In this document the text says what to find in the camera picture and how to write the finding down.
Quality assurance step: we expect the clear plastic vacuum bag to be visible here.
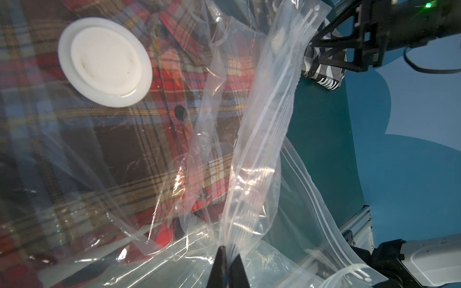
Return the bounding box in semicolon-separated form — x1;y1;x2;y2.
0;0;388;288

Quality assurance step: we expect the black white checkered shirt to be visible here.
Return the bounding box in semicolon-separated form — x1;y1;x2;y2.
301;19;347;91

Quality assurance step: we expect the aluminium mounting rail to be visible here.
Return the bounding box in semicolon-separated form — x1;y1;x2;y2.
340;205;375;254

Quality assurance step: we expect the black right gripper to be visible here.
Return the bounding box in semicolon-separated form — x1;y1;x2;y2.
311;1;461;72

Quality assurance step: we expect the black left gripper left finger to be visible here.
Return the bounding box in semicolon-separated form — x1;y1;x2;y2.
206;246;228;288

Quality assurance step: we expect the red plaid shirt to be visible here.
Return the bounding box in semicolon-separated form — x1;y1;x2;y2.
1;1;267;288

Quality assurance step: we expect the white round bag valve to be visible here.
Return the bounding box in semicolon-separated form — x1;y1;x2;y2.
58;18;152;108

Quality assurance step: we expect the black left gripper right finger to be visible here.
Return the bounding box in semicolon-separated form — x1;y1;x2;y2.
229;255;250;288

